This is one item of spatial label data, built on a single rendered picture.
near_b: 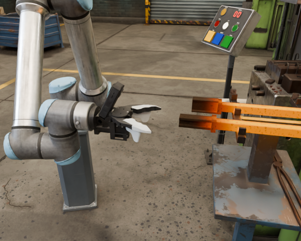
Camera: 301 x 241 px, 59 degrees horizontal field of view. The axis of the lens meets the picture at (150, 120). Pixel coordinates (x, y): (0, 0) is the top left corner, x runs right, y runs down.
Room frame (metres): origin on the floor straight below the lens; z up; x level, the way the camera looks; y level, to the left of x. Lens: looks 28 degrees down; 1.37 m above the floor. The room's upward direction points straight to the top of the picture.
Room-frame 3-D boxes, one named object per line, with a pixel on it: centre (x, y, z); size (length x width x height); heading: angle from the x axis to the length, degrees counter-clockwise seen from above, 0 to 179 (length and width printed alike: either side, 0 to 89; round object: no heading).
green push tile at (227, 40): (1.75, -0.49, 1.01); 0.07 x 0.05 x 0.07; 21
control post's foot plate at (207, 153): (1.89, -0.58, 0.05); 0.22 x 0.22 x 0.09; 86
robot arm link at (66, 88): (1.40, 0.48, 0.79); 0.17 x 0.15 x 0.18; 92
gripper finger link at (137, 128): (0.65, 0.04, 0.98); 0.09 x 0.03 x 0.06; 42
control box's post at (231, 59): (1.88, -0.58, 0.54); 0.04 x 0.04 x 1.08; 86
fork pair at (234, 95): (0.86, -0.40, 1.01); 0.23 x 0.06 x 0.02; 79
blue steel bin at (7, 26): (5.95, 2.65, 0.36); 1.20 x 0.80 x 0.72; 67
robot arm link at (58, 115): (0.76, 0.28, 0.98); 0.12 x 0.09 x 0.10; 78
